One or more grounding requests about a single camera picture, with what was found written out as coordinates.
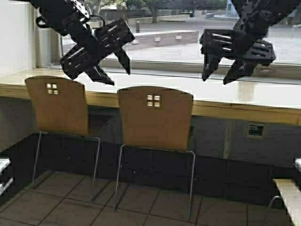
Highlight wooden chair square cutouts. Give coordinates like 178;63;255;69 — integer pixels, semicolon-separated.
115;86;196;218

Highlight concrete outdoor bench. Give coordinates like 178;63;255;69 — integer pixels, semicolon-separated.
125;30;199;50

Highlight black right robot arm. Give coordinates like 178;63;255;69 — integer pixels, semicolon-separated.
199;0;301;85

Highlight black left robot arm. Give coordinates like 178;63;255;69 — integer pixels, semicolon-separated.
30;0;135;85

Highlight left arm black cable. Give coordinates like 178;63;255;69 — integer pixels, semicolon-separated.
89;14;106;29

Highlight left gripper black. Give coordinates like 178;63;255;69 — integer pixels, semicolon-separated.
35;0;135;86

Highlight wall power outlet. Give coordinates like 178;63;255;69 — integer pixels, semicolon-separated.
247;122;265;139

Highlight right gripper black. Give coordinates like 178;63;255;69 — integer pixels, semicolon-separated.
199;4;276;85

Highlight white window frame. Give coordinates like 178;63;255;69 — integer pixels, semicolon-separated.
47;0;301;80

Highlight robot base left corner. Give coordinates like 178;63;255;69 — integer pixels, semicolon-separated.
0;158;14;195

